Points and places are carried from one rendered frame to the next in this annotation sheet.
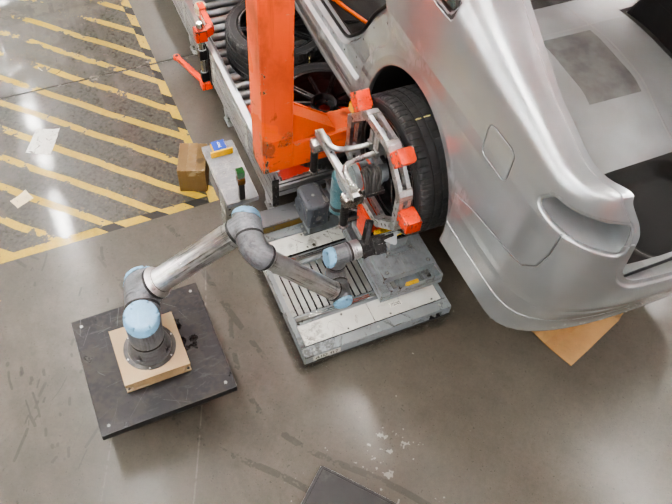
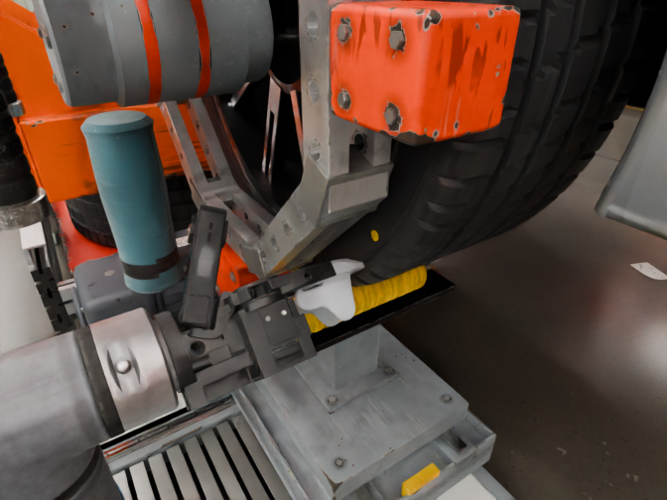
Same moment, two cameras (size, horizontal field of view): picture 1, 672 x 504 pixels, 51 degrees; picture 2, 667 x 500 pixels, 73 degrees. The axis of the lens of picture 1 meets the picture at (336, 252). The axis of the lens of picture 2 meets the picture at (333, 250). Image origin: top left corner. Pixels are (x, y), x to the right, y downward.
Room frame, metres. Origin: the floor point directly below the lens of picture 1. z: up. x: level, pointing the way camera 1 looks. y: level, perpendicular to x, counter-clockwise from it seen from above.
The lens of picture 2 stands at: (1.64, -0.22, 0.90)
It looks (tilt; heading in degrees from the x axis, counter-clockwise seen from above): 31 degrees down; 355
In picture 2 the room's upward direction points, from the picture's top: straight up
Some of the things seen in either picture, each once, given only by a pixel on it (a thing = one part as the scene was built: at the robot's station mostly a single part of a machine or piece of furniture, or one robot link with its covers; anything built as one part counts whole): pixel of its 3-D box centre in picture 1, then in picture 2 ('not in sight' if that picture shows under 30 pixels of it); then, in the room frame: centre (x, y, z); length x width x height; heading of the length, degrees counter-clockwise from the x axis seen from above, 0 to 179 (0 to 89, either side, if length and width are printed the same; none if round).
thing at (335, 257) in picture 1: (337, 255); (19, 415); (1.88, -0.01, 0.62); 0.12 x 0.09 x 0.10; 118
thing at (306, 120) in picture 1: (334, 119); (155, 89); (2.67, 0.07, 0.69); 0.52 x 0.17 x 0.35; 118
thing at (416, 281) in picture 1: (391, 252); (341, 400); (2.29, -0.30, 0.13); 0.50 x 0.36 x 0.10; 28
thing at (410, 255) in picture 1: (395, 230); (342, 331); (2.29, -0.30, 0.32); 0.40 x 0.30 x 0.28; 28
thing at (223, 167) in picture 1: (229, 172); not in sight; (2.47, 0.59, 0.44); 0.43 x 0.17 x 0.03; 28
